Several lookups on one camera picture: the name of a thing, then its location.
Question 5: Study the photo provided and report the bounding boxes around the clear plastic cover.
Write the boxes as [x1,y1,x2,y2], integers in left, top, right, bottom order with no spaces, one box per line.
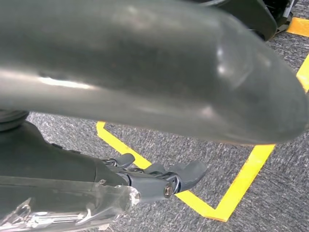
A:
[0,175,141,232]

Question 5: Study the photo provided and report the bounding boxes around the yellow floor tape square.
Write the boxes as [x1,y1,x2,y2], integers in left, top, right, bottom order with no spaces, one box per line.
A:
[96,17,309,223]

